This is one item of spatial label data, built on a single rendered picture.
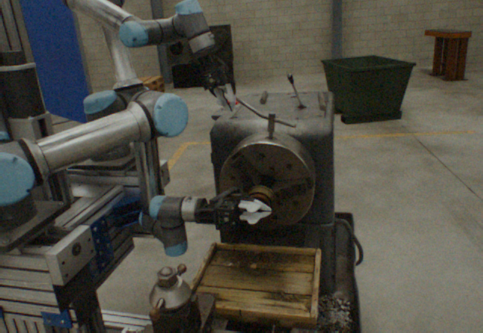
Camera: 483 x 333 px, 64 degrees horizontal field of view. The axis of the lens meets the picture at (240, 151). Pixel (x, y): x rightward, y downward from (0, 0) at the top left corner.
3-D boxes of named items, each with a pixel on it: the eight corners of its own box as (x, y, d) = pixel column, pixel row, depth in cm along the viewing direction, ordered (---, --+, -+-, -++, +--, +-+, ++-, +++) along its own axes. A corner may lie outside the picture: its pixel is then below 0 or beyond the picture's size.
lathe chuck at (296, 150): (225, 210, 143) (227, 129, 132) (310, 223, 136) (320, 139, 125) (218, 222, 135) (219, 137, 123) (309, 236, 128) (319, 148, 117)
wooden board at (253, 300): (213, 251, 131) (212, 241, 130) (321, 259, 123) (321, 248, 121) (181, 315, 104) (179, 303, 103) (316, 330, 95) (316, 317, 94)
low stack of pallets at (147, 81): (133, 94, 974) (130, 77, 960) (167, 92, 967) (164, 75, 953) (115, 105, 856) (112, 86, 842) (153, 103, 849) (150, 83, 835)
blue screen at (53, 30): (-4, 117, 832) (-38, 1, 756) (35, 109, 885) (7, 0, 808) (75, 151, 551) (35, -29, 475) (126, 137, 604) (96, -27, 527)
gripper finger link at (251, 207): (268, 219, 106) (235, 217, 108) (272, 208, 111) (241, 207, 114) (267, 208, 105) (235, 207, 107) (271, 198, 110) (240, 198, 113)
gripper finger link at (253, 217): (269, 229, 107) (237, 226, 109) (272, 218, 112) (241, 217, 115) (268, 219, 106) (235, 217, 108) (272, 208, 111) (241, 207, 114)
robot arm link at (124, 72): (112, 125, 150) (68, -21, 138) (143, 116, 161) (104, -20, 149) (130, 123, 142) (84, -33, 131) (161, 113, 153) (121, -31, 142)
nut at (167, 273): (163, 275, 75) (160, 260, 74) (182, 277, 74) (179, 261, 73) (154, 288, 71) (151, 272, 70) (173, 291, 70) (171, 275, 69)
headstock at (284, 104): (244, 164, 208) (238, 93, 195) (335, 165, 196) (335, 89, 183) (211, 219, 153) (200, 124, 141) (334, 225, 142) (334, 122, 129)
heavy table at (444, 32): (420, 71, 976) (423, 29, 943) (439, 69, 970) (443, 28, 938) (445, 81, 825) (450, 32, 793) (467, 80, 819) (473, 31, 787)
